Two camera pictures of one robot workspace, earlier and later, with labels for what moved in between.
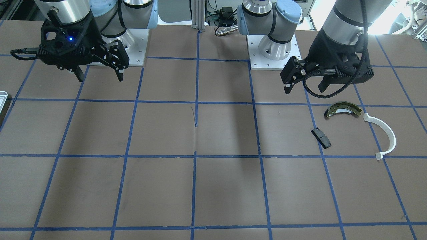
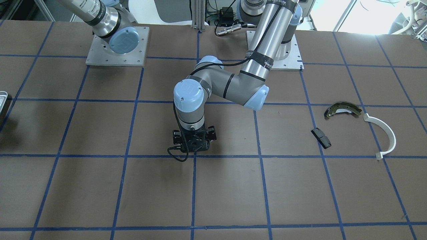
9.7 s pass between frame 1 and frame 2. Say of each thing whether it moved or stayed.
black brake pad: stayed
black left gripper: moved
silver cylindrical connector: stayed
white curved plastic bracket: stayed
